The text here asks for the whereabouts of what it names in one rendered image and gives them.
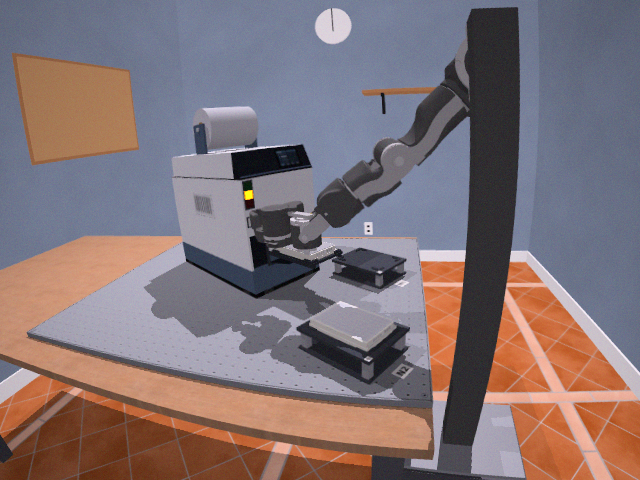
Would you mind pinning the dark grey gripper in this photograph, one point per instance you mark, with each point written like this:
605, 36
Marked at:
275, 220

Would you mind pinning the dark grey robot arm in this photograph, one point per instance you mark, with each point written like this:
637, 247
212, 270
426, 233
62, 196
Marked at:
436, 116

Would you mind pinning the grey roll on bracket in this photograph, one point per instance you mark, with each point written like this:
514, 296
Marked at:
228, 126

